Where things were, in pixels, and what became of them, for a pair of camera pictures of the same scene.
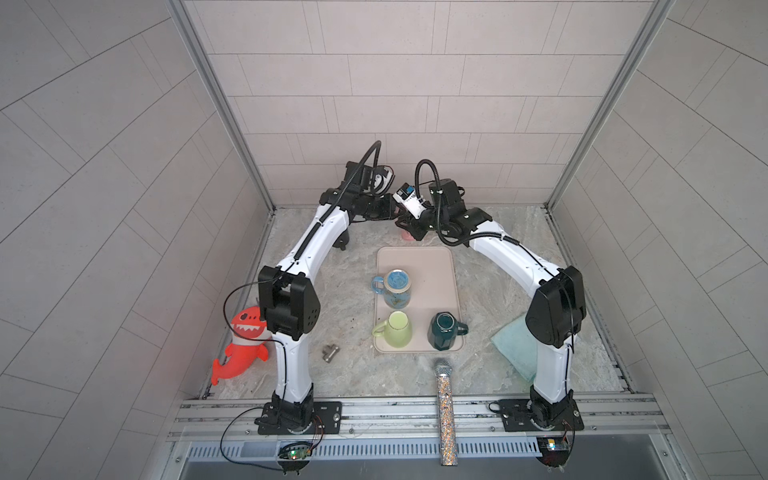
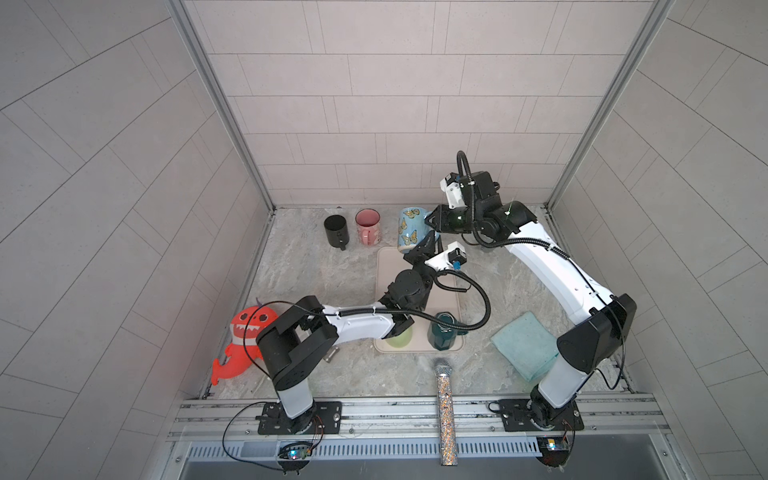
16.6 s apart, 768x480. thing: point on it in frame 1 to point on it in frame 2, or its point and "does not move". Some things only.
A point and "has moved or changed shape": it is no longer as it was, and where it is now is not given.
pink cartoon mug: (405, 234) to (368, 226)
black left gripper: (387, 202) to (423, 253)
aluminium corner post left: (181, 9) does not move
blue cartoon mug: (395, 287) has moved or changed shape
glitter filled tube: (446, 408) does not move
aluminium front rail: (416, 413) does not move
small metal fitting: (329, 352) does not move
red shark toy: (248, 343) does not move
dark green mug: (443, 329) does not move
